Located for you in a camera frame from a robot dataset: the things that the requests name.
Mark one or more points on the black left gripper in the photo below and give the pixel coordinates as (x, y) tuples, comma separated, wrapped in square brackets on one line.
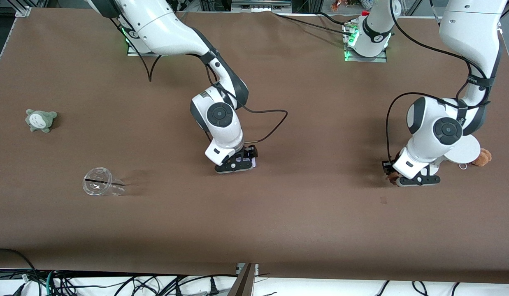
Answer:
[(388, 167)]

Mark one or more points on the clear plastic cup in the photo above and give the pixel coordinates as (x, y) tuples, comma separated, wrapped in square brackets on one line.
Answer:
[(98, 183)]

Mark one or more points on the brown table cover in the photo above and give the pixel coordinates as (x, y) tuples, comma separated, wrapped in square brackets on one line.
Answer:
[(320, 226)]

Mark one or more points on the white round stand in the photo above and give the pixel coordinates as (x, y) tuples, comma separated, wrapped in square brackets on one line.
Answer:
[(468, 152)]

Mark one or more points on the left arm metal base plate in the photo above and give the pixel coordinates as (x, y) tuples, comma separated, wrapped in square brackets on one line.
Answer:
[(377, 60)]

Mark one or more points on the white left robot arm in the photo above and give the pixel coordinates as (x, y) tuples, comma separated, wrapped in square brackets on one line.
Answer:
[(435, 131)]

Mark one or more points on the black power plug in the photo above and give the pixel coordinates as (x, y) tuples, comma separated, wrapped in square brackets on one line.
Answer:
[(213, 287)]

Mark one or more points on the small orange toy figure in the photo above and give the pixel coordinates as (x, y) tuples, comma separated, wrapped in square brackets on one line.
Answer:
[(335, 5)]

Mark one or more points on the grey metal box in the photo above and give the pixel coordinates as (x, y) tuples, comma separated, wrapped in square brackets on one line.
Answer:
[(260, 6)]

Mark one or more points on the aluminium corner bracket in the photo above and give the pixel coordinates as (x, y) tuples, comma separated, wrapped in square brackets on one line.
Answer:
[(23, 11)]

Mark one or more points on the black drinking straw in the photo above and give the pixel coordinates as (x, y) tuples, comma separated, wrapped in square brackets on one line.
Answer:
[(96, 180)]

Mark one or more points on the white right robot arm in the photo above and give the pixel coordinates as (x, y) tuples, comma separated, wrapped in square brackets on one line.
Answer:
[(221, 119)]

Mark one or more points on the grey plush toy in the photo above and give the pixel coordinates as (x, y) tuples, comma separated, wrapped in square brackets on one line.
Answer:
[(40, 120)]

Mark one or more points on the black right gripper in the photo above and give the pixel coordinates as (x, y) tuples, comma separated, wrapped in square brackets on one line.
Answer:
[(249, 152)]

